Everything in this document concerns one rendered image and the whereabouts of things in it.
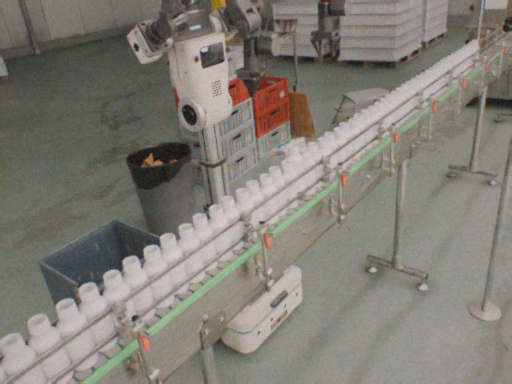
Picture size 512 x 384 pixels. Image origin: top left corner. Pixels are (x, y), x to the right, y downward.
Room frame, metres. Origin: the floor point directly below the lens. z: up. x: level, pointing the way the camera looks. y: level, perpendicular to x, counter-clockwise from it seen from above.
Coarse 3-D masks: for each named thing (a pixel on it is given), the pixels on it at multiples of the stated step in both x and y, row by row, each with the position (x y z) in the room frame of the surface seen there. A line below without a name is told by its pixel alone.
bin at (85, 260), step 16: (112, 224) 1.49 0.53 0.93; (128, 224) 1.45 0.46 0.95; (80, 240) 1.39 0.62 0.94; (96, 240) 1.43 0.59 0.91; (112, 240) 1.48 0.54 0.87; (128, 240) 1.46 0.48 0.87; (144, 240) 1.40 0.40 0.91; (160, 240) 1.33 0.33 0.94; (48, 256) 1.30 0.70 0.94; (64, 256) 1.34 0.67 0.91; (80, 256) 1.38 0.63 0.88; (96, 256) 1.42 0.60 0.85; (112, 256) 1.47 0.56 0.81; (128, 256) 1.48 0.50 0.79; (144, 256) 1.41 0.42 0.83; (48, 272) 1.24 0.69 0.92; (64, 272) 1.32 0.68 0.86; (80, 272) 1.36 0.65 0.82; (96, 272) 1.41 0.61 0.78; (48, 288) 1.27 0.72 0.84; (64, 288) 1.19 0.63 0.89
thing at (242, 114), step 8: (240, 104) 3.88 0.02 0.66; (248, 104) 4.00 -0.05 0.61; (232, 112) 3.77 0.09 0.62; (240, 112) 3.88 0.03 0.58; (248, 112) 3.99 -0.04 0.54; (224, 120) 3.68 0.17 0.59; (232, 120) 3.78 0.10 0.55; (240, 120) 3.87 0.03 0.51; (248, 120) 3.97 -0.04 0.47; (184, 128) 3.75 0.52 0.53; (224, 128) 3.67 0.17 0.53; (232, 128) 3.77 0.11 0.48; (240, 128) 3.85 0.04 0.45; (184, 136) 3.75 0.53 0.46; (192, 136) 3.70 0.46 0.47; (224, 136) 3.65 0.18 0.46
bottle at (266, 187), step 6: (264, 174) 1.30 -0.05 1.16; (270, 174) 1.29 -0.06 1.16; (264, 180) 1.27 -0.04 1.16; (270, 180) 1.27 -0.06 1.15; (264, 186) 1.27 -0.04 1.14; (270, 186) 1.27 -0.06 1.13; (264, 192) 1.26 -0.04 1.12; (270, 192) 1.26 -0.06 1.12; (264, 198) 1.26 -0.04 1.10; (276, 198) 1.28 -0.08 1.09; (264, 204) 1.26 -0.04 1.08; (270, 204) 1.26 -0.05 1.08; (276, 204) 1.27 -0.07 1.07; (264, 210) 1.26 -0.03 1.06; (270, 210) 1.26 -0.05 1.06; (276, 210) 1.27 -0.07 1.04; (276, 216) 1.27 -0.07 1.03; (270, 222) 1.26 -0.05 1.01
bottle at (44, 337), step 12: (36, 324) 0.73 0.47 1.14; (48, 324) 0.72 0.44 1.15; (36, 336) 0.70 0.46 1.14; (48, 336) 0.71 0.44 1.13; (60, 336) 0.73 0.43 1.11; (36, 348) 0.69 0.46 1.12; (48, 348) 0.70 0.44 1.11; (48, 360) 0.69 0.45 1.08; (60, 360) 0.71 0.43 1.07; (48, 372) 0.69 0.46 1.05; (60, 372) 0.70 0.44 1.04; (72, 372) 0.72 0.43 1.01
